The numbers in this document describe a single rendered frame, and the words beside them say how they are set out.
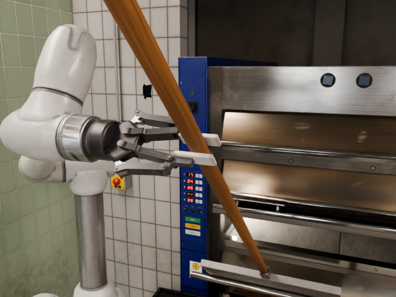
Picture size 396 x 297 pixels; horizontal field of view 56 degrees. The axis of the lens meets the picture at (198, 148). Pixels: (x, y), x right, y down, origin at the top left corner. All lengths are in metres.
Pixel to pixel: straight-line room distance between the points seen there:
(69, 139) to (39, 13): 1.51
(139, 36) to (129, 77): 1.70
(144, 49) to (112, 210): 1.98
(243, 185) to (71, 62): 1.33
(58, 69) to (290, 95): 1.25
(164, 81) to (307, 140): 1.40
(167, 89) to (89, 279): 1.11
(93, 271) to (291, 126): 1.09
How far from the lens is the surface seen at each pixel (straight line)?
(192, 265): 2.20
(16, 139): 0.78
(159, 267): 2.35
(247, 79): 1.86
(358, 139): 1.82
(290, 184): 1.90
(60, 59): 0.79
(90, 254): 1.45
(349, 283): 2.09
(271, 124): 1.86
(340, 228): 1.79
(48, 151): 0.75
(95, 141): 0.68
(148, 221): 2.26
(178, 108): 0.51
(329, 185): 1.88
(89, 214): 1.38
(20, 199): 2.09
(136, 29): 0.42
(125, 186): 2.18
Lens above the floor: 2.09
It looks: 12 degrees down
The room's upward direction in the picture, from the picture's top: straight up
